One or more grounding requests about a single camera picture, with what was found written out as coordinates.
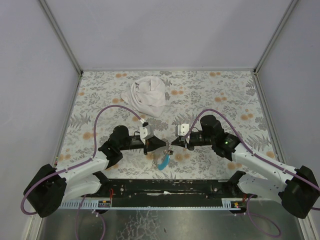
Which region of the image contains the blue key tag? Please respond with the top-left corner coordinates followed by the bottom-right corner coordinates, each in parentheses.
top-left (157, 154), bottom-right (171, 171)

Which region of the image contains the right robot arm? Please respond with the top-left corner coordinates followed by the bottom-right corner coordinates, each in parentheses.
top-left (171, 115), bottom-right (320, 219)

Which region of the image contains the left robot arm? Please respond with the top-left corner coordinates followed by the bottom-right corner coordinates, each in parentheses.
top-left (23, 123), bottom-right (167, 218)

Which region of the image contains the crumpled white cloth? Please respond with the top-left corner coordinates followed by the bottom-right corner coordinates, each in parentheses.
top-left (120, 76), bottom-right (166, 118)

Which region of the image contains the floral table mat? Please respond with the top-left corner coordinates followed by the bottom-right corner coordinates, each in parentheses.
top-left (57, 71), bottom-right (275, 180)

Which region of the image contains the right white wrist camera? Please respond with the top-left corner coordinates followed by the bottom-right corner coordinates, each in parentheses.
top-left (175, 123), bottom-right (191, 143)

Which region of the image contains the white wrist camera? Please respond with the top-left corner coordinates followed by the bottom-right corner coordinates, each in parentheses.
top-left (139, 121), bottom-right (154, 141)
top-left (175, 123), bottom-right (191, 143)

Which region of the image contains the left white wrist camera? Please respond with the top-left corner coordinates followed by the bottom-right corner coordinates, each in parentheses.
top-left (139, 121), bottom-right (154, 141)

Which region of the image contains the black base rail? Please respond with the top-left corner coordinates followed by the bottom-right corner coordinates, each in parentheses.
top-left (81, 177), bottom-right (258, 208)

